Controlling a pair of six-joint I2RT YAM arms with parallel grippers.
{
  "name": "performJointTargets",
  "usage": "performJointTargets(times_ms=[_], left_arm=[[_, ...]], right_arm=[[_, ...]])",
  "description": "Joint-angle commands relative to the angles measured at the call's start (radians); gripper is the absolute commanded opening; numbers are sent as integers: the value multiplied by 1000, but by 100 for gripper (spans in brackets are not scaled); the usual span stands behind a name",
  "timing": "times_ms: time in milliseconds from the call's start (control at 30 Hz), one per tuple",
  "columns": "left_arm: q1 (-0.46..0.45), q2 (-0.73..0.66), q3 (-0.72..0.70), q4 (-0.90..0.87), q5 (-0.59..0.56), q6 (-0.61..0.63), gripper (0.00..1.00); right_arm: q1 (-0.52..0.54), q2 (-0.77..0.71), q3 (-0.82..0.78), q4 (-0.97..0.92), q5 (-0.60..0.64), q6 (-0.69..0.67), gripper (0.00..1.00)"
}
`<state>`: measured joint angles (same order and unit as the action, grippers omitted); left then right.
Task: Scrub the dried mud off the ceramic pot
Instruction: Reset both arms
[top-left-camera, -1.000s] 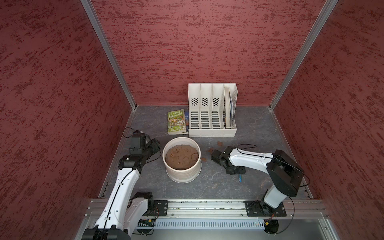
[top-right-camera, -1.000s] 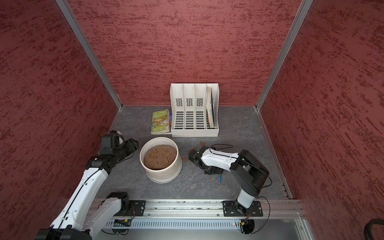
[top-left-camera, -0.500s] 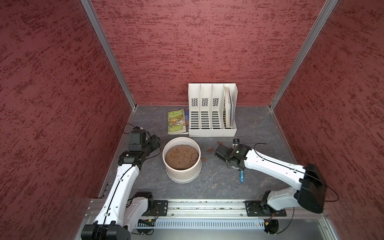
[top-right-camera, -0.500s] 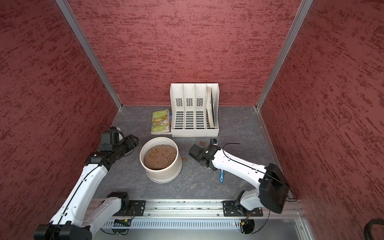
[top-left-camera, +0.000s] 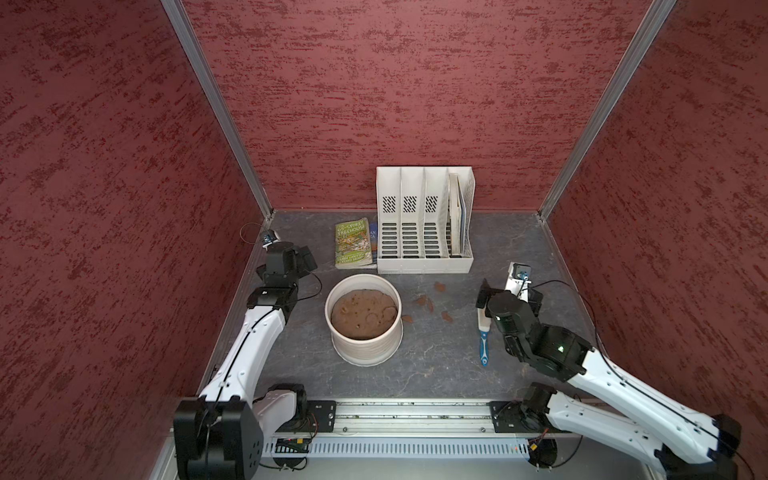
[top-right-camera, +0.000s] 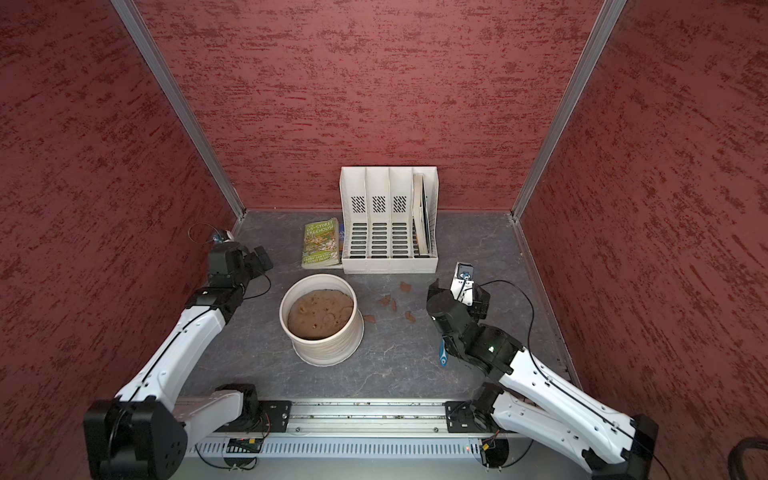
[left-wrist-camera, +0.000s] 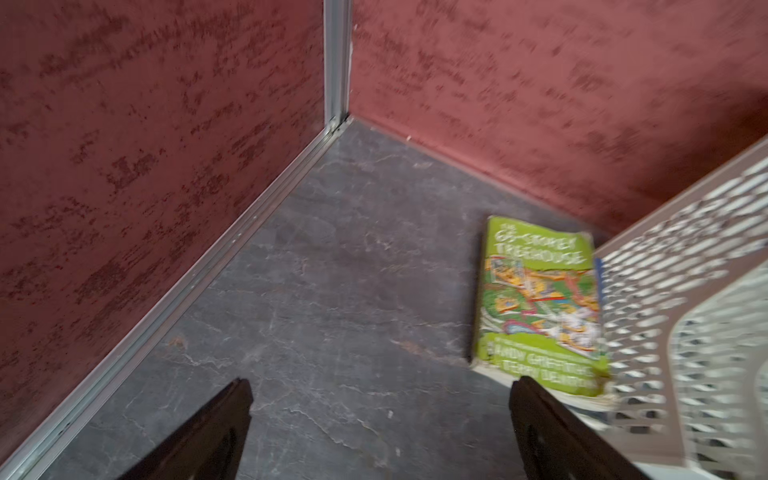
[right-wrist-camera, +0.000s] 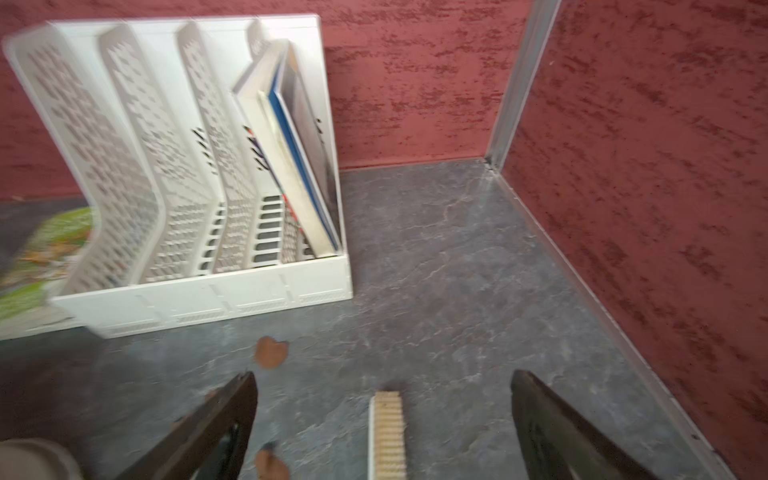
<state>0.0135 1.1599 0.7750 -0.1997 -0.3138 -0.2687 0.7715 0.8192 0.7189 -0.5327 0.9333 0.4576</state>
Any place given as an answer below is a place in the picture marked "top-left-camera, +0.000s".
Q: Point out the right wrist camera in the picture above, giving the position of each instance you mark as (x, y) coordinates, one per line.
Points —
(517, 279)

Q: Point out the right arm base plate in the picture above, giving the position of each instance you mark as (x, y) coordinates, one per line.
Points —
(515, 417)

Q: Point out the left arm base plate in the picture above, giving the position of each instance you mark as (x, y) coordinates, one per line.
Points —
(312, 417)

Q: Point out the white file organizer rack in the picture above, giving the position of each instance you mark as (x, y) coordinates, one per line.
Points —
(414, 222)

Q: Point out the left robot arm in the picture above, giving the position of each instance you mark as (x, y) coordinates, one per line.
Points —
(222, 433)

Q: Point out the blue white scrub brush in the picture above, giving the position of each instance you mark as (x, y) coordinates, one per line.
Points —
(484, 326)

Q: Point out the white ceramic pot with mud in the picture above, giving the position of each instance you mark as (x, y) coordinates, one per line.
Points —
(364, 315)

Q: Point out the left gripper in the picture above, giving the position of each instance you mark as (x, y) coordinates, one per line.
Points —
(306, 264)

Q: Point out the blue book under green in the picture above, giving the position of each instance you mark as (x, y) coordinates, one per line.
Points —
(373, 238)

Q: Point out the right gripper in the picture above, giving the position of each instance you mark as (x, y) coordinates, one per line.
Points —
(483, 295)

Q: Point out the aluminium mounting rail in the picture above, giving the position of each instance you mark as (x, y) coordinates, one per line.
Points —
(445, 418)

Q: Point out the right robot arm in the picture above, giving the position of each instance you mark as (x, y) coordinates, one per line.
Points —
(667, 436)

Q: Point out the green paperback book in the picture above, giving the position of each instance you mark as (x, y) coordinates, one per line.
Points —
(352, 245)

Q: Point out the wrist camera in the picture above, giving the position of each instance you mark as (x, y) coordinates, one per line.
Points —
(517, 279)
(268, 237)

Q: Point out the books in organizer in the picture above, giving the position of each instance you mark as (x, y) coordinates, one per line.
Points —
(461, 196)

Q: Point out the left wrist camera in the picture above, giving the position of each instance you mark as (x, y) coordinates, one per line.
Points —
(268, 237)

